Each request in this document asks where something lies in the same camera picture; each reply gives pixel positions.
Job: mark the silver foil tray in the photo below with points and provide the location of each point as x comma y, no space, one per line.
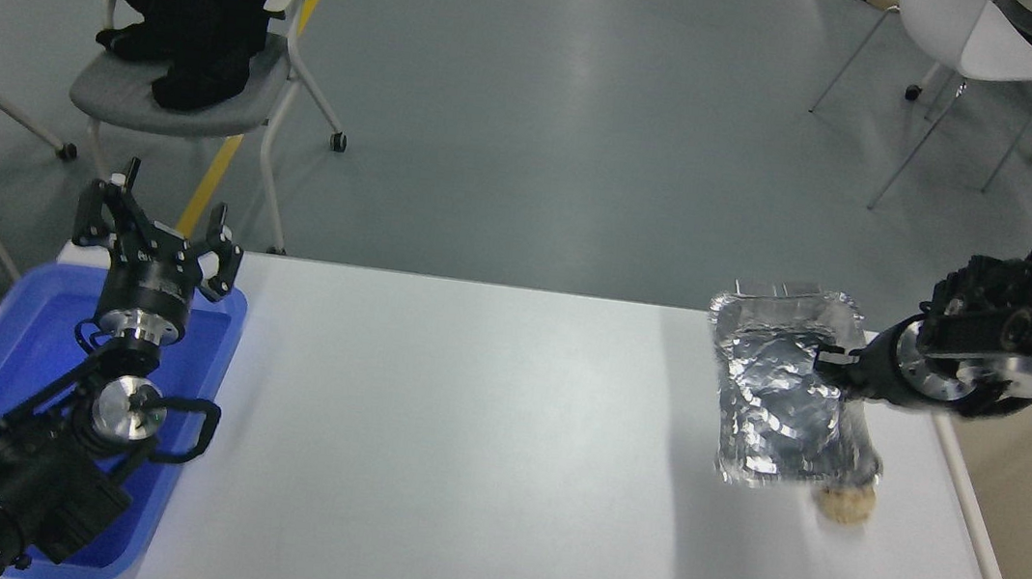
777,387

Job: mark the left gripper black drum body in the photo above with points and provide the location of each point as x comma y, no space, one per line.
876,369

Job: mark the white plastic chair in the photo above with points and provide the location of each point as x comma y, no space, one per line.
977,36

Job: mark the black clothing pile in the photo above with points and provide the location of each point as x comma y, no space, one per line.
184,9

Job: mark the grey seat white frame chair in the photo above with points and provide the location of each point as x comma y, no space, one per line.
125,97

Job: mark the blue plastic tray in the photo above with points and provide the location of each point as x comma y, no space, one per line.
15,339

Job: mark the crumpled tan paper ball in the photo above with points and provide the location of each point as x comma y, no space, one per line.
846,507

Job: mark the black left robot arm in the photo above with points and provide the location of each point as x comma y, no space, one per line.
38,478

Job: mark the clear floor plate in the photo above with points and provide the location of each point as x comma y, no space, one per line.
804,288
757,287

